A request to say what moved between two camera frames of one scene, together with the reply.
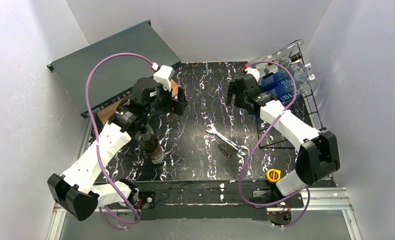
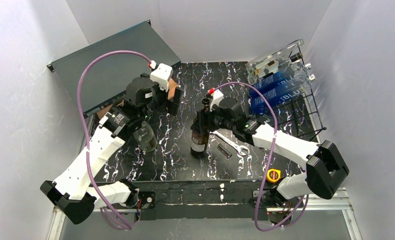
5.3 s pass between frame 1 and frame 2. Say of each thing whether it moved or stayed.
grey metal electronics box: stayed
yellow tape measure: stayed
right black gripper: moved
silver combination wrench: stayed
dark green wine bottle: moved
